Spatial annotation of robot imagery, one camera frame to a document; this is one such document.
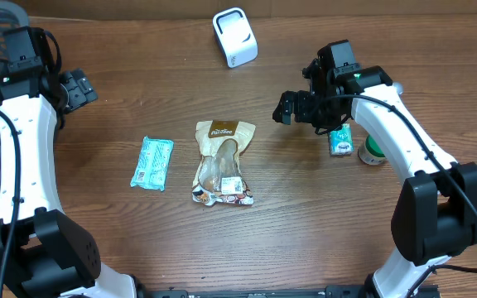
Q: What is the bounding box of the green lid jar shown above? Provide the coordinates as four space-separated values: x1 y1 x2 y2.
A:
358 135 386 166

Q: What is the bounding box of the white barcode scanner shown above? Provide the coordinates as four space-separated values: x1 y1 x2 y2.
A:
212 7 258 68

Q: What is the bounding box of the brown white snack pouch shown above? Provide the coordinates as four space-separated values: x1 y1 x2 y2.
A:
191 120 256 206

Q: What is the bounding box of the small teal tissue pack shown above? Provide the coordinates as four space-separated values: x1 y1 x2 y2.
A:
329 123 354 156

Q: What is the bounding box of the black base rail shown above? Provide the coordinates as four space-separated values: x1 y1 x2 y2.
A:
138 283 441 298

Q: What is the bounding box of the yellow liquid bottle grey cap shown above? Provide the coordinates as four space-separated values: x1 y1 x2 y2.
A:
393 82 403 94

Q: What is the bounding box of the large teal wipes pack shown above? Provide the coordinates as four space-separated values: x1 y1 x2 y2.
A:
130 136 174 191

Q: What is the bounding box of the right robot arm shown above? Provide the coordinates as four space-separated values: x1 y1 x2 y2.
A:
272 40 477 297

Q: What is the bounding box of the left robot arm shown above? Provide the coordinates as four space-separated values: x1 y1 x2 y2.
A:
0 26 144 297

